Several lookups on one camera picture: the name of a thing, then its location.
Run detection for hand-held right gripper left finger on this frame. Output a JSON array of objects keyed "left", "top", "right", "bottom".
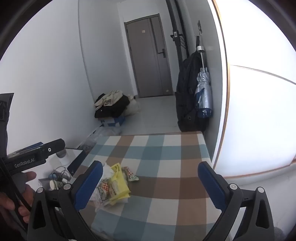
[{"left": 27, "top": 160, "right": 104, "bottom": 241}]

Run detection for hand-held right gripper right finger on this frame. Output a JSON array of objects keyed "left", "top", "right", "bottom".
[{"left": 198, "top": 161, "right": 275, "bottom": 241}]

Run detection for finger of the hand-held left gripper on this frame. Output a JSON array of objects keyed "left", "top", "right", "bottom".
[
  {"left": 41, "top": 138, "right": 65, "bottom": 159},
  {"left": 7, "top": 142, "right": 44, "bottom": 156}
]

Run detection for yellow wrapper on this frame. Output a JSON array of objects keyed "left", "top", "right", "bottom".
[{"left": 107, "top": 163, "right": 130, "bottom": 206}]

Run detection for person's left hand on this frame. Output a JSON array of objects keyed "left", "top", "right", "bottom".
[{"left": 0, "top": 171, "right": 37, "bottom": 226}]

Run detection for red checkered wrapper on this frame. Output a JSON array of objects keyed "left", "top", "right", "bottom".
[{"left": 97, "top": 178, "right": 112, "bottom": 202}]

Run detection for white side table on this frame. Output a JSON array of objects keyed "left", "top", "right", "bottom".
[{"left": 54, "top": 148, "right": 84, "bottom": 167}]

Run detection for white plastic bag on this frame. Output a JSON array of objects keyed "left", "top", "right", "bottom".
[{"left": 89, "top": 162, "right": 130, "bottom": 212}]

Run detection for dark laptop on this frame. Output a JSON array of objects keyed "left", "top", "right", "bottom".
[{"left": 67, "top": 149, "right": 93, "bottom": 177}]

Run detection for small white round container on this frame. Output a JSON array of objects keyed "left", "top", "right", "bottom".
[{"left": 49, "top": 179, "right": 62, "bottom": 190}]

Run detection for small red white packet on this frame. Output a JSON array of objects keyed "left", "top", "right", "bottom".
[{"left": 121, "top": 167, "right": 139, "bottom": 182}]

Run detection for clear plastic bag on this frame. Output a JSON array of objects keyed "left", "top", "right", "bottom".
[{"left": 87, "top": 126, "right": 122, "bottom": 149}]

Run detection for blue and white cardboard box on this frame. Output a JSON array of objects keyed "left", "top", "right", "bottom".
[{"left": 98, "top": 116, "right": 126, "bottom": 127}]

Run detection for black clothing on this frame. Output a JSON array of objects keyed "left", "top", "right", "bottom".
[{"left": 94, "top": 95, "right": 130, "bottom": 118}]

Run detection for beige clothes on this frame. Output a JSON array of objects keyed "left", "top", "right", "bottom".
[{"left": 94, "top": 90, "right": 124, "bottom": 111}]

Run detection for white cloth bag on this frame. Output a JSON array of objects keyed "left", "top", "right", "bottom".
[{"left": 122, "top": 95, "right": 141, "bottom": 116}]

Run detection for silver and blue umbrella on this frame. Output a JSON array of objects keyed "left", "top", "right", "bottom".
[{"left": 194, "top": 46, "right": 213, "bottom": 119}]

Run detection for black backpack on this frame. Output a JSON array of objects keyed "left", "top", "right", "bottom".
[{"left": 176, "top": 51, "right": 210, "bottom": 132}]

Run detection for window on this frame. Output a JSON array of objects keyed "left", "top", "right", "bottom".
[{"left": 212, "top": 0, "right": 296, "bottom": 184}]

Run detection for grey door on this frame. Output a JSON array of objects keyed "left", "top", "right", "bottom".
[{"left": 124, "top": 14, "right": 174, "bottom": 98}]

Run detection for black coat rack pole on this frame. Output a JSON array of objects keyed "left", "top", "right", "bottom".
[{"left": 165, "top": 0, "right": 186, "bottom": 70}]

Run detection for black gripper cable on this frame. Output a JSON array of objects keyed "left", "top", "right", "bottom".
[{"left": 0, "top": 158, "right": 32, "bottom": 212}]

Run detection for tangle of cables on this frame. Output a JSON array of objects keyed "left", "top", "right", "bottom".
[{"left": 48, "top": 166, "right": 73, "bottom": 184}]

